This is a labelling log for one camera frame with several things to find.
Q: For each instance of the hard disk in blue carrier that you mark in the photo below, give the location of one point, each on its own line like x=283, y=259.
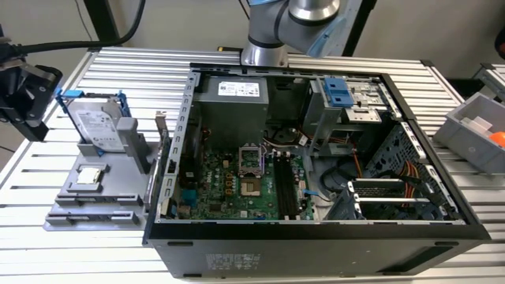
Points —
x=95, y=121

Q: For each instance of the metal disk bay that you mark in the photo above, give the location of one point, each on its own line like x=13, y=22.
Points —
x=379, y=183

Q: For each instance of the grey power supply unit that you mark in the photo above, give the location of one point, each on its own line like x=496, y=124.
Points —
x=233, y=118

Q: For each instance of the green motherboard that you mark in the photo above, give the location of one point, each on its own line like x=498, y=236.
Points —
x=214, y=189

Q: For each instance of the black open PC case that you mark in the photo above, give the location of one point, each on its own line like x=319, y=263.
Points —
x=277, y=245

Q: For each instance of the CPU socket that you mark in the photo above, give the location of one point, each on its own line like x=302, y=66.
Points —
x=253, y=187

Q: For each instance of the white four-pin power socket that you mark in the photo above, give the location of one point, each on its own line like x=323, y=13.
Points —
x=226, y=163

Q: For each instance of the yellow board inductor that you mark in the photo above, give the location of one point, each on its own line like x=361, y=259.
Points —
x=229, y=184
x=229, y=176
x=229, y=192

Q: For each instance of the blue plastic drive latch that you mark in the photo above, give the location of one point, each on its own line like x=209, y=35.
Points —
x=338, y=94

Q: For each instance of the RAM slot white latches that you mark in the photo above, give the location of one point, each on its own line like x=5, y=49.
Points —
x=286, y=186
x=295, y=186

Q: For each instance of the silver CPU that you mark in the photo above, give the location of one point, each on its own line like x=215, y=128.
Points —
x=90, y=175

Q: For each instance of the grey metal drive cage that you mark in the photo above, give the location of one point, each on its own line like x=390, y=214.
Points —
x=321, y=130

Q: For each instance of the orange round object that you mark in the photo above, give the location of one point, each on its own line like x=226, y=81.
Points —
x=498, y=139

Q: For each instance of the metal slat side table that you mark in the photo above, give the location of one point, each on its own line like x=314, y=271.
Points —
x=491, y=80

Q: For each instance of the grey plastic bin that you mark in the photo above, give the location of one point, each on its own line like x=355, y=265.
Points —
x=466, y=148

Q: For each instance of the black frame post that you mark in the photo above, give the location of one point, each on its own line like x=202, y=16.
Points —
x=362, y=26
x=103, y=20

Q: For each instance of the grey parts rack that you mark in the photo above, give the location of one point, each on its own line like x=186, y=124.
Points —
x=119, y=177

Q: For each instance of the white block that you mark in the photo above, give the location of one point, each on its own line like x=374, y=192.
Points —
x=475, y=124

